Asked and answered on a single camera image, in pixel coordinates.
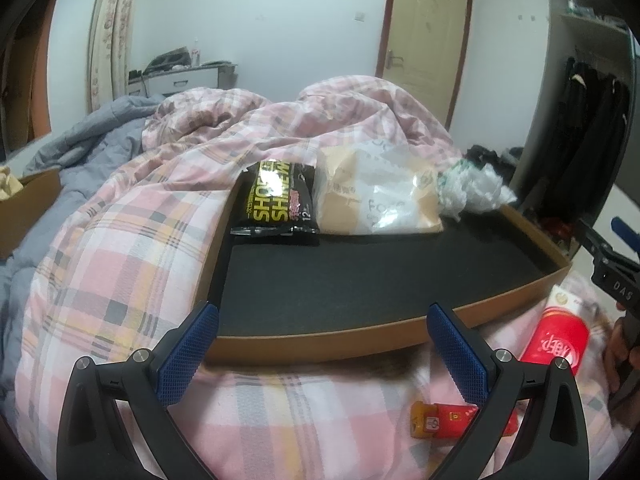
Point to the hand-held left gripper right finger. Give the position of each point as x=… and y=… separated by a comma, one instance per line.
x=457, y=355

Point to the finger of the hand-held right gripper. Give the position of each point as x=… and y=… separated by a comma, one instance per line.
x=625, y=232
x=595, y=240

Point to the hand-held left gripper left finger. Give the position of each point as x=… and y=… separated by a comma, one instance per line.
x=186, y=355

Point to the white and green plastic bag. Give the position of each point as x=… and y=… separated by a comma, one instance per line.
x=475, y=187

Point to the cardboard box with black foam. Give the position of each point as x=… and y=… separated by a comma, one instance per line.
x=350, y=280

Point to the black and yellow wipes packet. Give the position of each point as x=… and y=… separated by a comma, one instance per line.
x=277, y=200

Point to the beige tissue pack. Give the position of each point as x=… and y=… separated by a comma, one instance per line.
x=370, y=195

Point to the person's right hand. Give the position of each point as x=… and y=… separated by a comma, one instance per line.
x=614, y=355

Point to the small red and orange packet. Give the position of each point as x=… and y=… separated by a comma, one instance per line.
x=445, y=417

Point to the red and white packet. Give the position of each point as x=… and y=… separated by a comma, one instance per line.
x=552, y=335

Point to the hanging dark clothes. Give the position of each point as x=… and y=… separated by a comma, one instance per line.
x=595, y=130

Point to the pink plaid quilt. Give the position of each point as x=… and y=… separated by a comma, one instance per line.
x=150, y=240

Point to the pile of dark clothes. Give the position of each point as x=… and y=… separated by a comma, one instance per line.
x=492, y=160

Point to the brown cardboard box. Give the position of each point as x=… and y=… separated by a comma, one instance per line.
x=30, y=210

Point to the grey quilt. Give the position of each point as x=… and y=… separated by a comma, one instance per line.
x=75, y=145

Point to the beige door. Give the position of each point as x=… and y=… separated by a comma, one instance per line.
x=425, y=35

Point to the white desk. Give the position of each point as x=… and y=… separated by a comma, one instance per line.
x=190, y=77

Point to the black bag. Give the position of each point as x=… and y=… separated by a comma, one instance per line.
x=167, y=59

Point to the clear bottle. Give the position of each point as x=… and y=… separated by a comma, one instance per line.
x=195, y=57

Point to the floral curtain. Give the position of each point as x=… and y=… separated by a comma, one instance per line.
x=112, y=35

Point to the wall shelf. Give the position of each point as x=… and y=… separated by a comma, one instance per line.
x=595, y=17

